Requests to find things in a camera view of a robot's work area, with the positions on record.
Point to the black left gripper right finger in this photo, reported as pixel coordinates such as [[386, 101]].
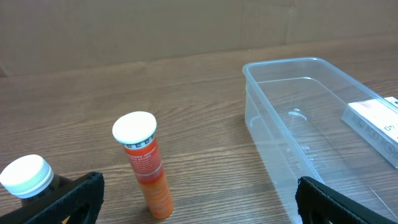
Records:
[[320, 204]]

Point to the white blue Hansaplast box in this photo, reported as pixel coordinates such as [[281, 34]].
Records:
[[376, 122]]

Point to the clear plastic container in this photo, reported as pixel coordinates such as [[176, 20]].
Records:
[[293, 113]]

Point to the orange tube white cap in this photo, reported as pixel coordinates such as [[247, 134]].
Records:
[[136, 132]]

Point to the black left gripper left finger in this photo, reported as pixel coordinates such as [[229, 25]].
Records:
[[74, 201]]

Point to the brown bottle white cap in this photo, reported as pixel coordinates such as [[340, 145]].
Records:
[[31, 177]]

